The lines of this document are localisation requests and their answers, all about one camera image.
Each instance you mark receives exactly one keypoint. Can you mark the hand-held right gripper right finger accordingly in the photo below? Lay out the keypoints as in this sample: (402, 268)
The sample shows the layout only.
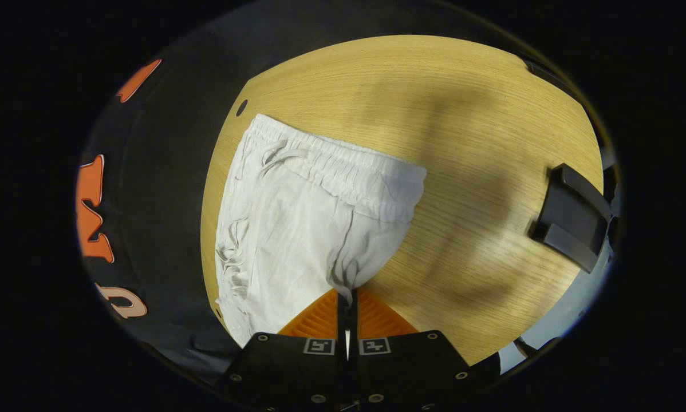
(406, 366)

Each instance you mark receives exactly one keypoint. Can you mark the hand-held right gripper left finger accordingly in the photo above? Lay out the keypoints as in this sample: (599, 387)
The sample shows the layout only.
(297, 366)

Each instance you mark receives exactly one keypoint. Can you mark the white jeans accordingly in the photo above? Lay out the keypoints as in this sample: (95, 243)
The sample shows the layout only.
(297, 229)

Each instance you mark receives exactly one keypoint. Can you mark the black backdrop cloth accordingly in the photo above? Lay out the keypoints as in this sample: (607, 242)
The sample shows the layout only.
(165, 200)

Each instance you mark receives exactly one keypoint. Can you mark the black plastic stand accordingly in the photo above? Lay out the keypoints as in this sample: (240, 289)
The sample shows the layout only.
(572, 212)

